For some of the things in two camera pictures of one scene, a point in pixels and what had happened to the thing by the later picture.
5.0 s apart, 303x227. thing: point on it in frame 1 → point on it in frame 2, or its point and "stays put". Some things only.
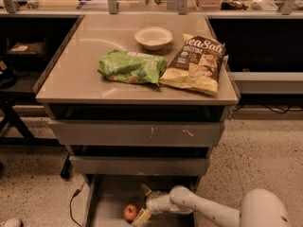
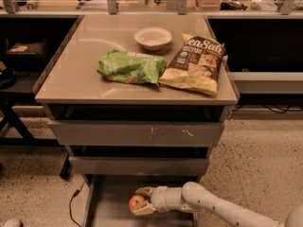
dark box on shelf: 27,51 stays put
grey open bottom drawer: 105,197 stays put
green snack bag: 133,67 stays put
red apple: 131,212 → 134,201
